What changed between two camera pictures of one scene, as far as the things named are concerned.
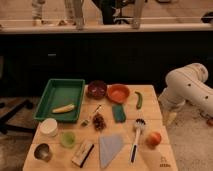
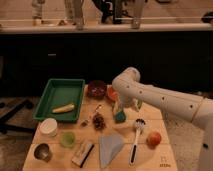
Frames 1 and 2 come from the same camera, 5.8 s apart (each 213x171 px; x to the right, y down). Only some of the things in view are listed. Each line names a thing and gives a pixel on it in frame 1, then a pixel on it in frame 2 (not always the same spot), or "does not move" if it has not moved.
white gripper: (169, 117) -> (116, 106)
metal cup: (43, 152) does not move
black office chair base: (4, 128) does not move
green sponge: (118, 113) does not move
